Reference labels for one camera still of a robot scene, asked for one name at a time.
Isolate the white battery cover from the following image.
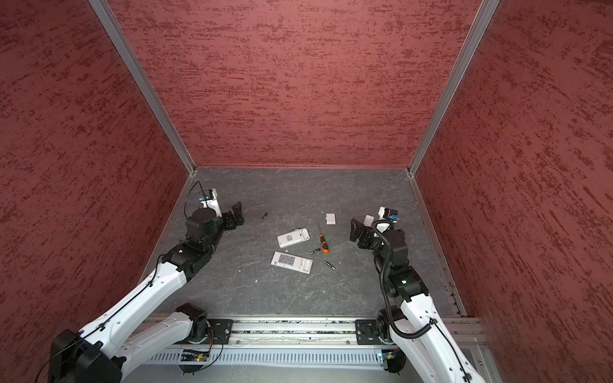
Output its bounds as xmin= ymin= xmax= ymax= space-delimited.
xmin=325 ymin=213 xmax=336 ymax=225
xmin=363 ymin=215 xmax=375 ymax=228

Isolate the aluminium corner post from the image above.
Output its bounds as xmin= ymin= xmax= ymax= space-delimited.
xmin=408 ymin=0 xmax=500 ymax=178
xmin=89 ymin=0 xmax=197 ymax=176

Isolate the orange black screwdriver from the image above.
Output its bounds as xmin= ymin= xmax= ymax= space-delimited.
xmin=318 ymin=224 xmax=330 ymax=254

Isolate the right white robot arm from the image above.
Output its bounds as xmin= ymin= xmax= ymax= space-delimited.
xmin=350 ymin=219 xmax=485 ymax=382

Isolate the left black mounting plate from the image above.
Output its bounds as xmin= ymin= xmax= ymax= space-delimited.
xmin=188 ymin=319 xmax=235 ymax=346

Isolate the white remote with batteries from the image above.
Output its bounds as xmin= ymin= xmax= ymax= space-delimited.
xmin=277 ymin=228 xmax=311 ymax=249

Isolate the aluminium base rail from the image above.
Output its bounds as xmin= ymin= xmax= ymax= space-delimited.
xmin=97 ymin=315 xmax=485 ymax=346

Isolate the black mounting plate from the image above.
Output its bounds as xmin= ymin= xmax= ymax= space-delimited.
xmin=354 ymin=319 xmax=382 ymax=346
xmin=188 ymin=319 xmax=235 ymax=346

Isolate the aluminium corner post right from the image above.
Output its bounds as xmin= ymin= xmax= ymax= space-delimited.
xmin=408 ymin=0 xmax=500 ymax=178

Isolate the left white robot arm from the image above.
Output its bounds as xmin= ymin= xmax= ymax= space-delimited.
xmin=43 ymin=197 xmax=244 ymax=382

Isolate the perforated cable duct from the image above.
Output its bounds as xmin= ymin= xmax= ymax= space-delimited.
xmin=145 ymin=348 xmax=383 ymax=370

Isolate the aluminium corner post left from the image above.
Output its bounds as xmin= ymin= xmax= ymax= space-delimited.
xmin=89 ymin=0 xmax=197 ymax=176

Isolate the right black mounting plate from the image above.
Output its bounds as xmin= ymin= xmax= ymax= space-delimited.
xmin=354 ymin=319 xmax=382 ymax=346

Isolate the white remote with screen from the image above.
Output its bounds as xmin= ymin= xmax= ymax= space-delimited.
xmin=271 ymin=252 xmax=313 ymax=274

